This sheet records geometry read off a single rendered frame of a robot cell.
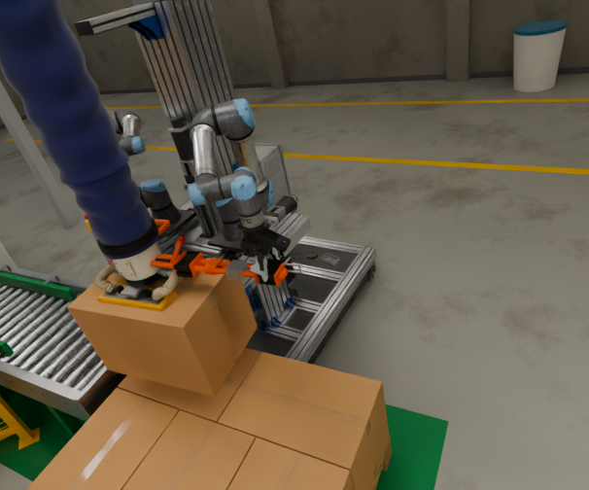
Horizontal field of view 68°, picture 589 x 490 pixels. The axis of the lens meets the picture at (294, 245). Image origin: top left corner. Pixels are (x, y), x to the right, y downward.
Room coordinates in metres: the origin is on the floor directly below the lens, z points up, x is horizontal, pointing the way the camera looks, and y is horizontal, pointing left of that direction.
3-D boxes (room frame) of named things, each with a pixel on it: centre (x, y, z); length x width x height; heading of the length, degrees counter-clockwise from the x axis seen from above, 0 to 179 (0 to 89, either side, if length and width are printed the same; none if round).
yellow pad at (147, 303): (1.45, 0.67, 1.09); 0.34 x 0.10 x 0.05; 60
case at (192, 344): (1.53, 0.62, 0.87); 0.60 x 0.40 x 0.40; 60
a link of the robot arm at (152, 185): (2.13, 0.64, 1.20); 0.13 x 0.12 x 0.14; 99
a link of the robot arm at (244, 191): (1.24, 0.11, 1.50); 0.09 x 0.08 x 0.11; 0
